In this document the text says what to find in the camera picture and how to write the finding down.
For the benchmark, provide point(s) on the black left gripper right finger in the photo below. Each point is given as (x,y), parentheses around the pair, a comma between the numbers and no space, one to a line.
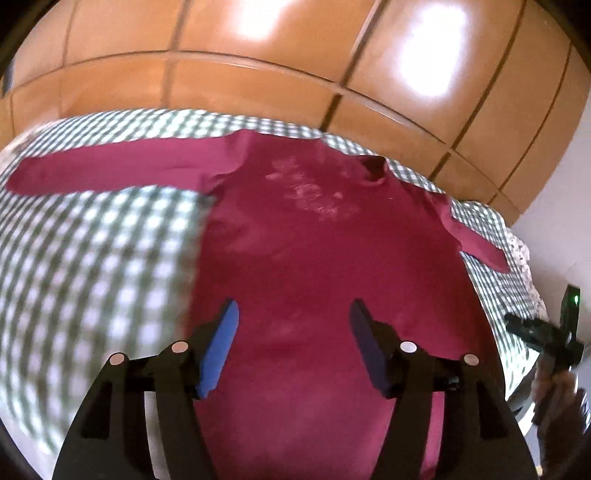
(449,420)

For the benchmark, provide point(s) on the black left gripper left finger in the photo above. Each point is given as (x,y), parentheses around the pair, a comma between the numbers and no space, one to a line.
(137,419)

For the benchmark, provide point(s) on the maroon long-sleeve shirt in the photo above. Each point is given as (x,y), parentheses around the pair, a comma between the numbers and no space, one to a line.
(297,232)

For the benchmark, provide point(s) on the person's right hand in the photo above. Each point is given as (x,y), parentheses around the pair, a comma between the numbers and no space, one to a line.
(563,427)

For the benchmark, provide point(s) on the floral quilt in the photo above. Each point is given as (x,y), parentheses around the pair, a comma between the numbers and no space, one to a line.
(521,255)

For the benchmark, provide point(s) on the green white checkered bedsheet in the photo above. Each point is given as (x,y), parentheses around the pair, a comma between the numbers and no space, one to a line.
(86,272)

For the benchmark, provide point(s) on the orange wooden wardrobe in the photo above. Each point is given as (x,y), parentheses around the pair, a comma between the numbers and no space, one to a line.
(482,97)

